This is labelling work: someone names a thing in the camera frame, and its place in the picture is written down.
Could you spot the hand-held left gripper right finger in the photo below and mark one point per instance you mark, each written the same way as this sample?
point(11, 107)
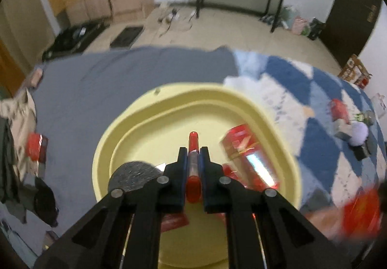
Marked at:
point(207, 184)

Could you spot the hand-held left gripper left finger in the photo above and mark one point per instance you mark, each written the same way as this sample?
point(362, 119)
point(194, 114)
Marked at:
point(180, 184)

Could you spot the large round dark sponge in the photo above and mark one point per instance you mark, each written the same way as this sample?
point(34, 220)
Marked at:
point(133, 173)

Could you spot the red and gold cigarette box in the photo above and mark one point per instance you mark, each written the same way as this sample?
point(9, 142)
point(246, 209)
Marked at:
point(242, 142)

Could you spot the yellow plastic basin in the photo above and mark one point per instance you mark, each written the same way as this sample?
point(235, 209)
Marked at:
point(169, 124)

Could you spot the blue and white fleece blanket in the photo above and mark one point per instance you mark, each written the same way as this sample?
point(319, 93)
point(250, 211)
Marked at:
point(317, 136)

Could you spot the grey bed sheet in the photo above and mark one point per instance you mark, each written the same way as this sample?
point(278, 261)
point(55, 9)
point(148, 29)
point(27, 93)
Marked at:
point(121, 75)

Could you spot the red box with dark edge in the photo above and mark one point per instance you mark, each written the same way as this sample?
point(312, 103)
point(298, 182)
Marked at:
point(37, 145)

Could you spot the small red box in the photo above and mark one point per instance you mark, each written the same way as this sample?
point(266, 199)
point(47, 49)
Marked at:
point(338, 109)

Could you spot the black floor mat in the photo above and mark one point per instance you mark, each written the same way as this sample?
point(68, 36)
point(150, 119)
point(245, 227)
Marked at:
point(127, 36)

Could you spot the pale round ball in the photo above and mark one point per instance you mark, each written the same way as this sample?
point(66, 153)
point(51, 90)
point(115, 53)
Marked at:
point(358, 133)

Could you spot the dark green clothing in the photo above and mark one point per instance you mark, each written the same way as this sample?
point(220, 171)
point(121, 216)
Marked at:
point(9, 172)

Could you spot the small glass jar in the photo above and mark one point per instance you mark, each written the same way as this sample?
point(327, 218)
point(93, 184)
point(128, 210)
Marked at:
point(367, 117)

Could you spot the beige cloth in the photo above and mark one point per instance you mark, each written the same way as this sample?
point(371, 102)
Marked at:
point(18, 109)

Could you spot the copper coloured box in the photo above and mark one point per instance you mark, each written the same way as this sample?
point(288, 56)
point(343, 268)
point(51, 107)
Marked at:
point(36, 77)

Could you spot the black case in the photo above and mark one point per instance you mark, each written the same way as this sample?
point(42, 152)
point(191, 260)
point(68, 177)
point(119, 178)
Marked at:
point(72, 39)

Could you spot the pink bag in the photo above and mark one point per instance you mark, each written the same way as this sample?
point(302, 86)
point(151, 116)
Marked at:
point(298, 25)

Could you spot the light green bag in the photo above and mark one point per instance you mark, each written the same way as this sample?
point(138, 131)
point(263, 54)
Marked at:
point(287, 16)

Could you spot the printed cardboard carton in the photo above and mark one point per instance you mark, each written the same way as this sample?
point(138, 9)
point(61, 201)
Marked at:
point(355, 71)

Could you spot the dark bag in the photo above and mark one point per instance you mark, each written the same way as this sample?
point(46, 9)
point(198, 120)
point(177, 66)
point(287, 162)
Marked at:
point(316, 28)

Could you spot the dark brown door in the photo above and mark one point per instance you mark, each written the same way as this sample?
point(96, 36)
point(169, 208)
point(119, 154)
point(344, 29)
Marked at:
point(353, 15)

